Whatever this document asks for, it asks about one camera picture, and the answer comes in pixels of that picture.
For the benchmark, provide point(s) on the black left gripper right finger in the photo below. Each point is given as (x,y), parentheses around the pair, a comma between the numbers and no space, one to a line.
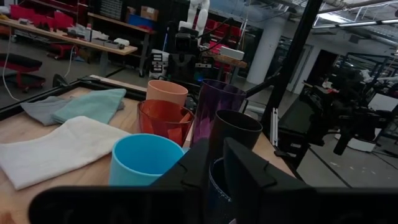
(245,174)

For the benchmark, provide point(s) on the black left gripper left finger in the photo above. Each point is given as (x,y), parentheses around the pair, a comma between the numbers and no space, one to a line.
(192,168)

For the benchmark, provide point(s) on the glossy black mug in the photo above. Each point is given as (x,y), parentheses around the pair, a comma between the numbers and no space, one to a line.
(217,199)

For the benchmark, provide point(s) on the tall black tumbler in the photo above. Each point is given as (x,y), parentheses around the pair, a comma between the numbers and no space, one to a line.
(236,127)

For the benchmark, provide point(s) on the blue plastic mug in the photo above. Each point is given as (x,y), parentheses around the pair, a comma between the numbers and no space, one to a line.
(136,155)

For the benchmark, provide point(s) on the orange translucent tumbler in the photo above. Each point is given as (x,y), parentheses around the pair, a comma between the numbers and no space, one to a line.
(155,123)

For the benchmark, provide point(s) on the purple translucent tumbler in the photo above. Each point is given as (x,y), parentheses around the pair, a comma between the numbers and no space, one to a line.
(214,102)

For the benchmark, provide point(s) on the peach plastic cup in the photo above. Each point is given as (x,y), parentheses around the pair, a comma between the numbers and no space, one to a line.
(166,91)

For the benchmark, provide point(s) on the white cloth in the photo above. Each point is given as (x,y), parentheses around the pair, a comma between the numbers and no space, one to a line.
(56,149)

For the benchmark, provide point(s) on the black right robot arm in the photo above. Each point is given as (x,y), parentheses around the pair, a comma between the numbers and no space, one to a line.
(342,115)

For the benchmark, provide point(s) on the silver metal strip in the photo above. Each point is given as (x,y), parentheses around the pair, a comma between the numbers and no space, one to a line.
(273,126)

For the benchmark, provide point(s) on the white drawer unit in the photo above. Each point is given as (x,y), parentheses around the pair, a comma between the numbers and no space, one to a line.
(158,63)

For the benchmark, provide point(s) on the black machine on stand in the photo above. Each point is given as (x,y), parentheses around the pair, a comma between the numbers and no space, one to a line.
(186,56)

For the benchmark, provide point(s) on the light blue cloth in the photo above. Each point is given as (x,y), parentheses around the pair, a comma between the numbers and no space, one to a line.
(93,104)

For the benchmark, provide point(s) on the white flat box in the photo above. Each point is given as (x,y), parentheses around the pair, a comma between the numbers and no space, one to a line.
(231,53)

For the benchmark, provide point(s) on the white round pillar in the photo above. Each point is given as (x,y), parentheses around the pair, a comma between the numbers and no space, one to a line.
(264,53)

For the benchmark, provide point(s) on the white humanoid robot figure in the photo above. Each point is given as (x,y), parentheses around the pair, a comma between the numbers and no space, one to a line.
(199,14)

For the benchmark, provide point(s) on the blue storage bin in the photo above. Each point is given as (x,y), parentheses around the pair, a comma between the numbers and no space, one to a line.
(140,21)

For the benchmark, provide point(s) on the cardboard box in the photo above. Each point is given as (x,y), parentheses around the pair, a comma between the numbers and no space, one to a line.
(149,13)

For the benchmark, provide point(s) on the grey cloth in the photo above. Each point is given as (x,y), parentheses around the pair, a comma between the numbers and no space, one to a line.
(40,110)

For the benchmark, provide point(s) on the long wooden workbench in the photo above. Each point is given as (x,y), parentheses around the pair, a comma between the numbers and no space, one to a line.
(68,39)

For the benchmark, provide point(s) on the black upright frame post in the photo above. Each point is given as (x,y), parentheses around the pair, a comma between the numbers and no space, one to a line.
(292,62)

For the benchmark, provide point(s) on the red frame chair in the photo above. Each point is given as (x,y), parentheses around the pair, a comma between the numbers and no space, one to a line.
(18,63)

